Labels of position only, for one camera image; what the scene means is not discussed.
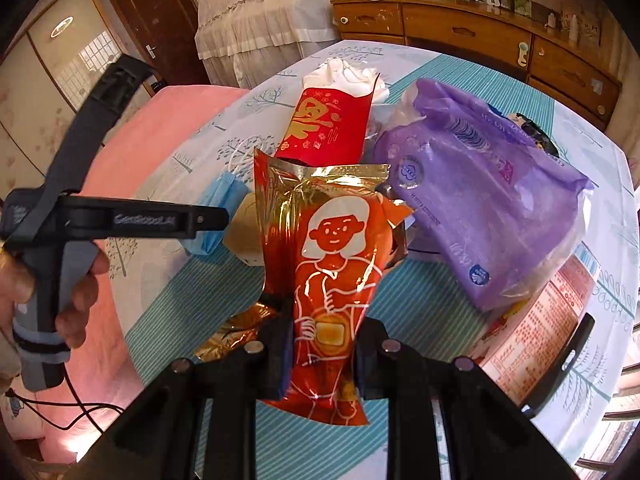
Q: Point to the purple plastic bag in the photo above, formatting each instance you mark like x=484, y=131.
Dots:
x=503, y=213

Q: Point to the dark wooden door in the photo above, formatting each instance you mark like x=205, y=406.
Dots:
x=164, y=31

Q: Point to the pink chair cushion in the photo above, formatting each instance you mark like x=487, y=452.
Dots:
x=102, y=369

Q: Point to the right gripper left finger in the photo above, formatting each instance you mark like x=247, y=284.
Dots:
x=196, y=420

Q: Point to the red envelope packet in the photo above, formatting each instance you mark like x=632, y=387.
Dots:
x=328, y=127

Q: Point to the orange gold snack bag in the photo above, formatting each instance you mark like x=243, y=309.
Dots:
x=327, y=240

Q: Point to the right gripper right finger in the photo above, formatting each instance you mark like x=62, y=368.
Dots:
x=487, y=436

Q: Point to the strawberry milk carton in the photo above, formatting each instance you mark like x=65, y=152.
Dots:
x=522, y=343

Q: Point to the white lace covered cabinet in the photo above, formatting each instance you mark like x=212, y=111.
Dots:
x=244, y=42

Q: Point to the black clip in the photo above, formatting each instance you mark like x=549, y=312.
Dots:
x=549, y=384

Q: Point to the black gold wrapper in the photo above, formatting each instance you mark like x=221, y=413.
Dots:
x=543, y=141

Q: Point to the blue face mask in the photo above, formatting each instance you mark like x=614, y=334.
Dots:
x=220, y=200

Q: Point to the wooden desk with drawers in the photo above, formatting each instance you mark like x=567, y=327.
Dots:
x=514, y=45

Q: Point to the patterned teal white tablecloth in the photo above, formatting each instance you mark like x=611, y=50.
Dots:
x=169, y=303

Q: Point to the white paper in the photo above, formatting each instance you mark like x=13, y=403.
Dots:
x=338, y=74

